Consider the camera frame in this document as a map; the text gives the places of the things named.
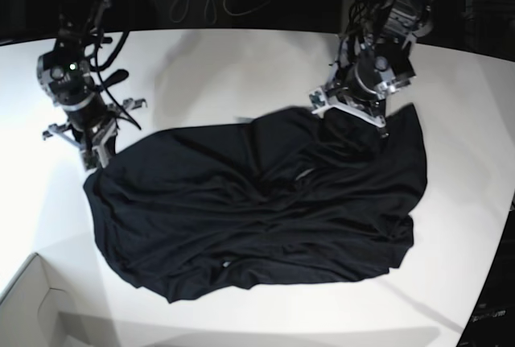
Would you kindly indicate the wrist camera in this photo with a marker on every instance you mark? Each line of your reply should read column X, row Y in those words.
column 97, row 157
column 317, row 98

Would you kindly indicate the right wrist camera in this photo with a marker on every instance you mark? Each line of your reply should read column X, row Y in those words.
column 97, row 157

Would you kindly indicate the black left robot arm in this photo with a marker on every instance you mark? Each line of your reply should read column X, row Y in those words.
column 372, row 61

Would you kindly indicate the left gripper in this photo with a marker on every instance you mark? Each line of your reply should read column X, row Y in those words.
column 339, row 97

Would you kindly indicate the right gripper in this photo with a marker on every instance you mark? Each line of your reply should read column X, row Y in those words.
column 98, row 141

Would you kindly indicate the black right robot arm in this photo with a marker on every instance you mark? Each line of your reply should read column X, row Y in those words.
column 70, row 75

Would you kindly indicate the white cardboard box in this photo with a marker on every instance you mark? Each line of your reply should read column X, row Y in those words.
column 29, row 315

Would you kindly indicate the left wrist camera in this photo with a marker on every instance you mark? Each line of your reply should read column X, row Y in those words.
column 317, row 98

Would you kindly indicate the black t-shirt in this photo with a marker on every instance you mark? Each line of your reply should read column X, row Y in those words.
column 287, row 198

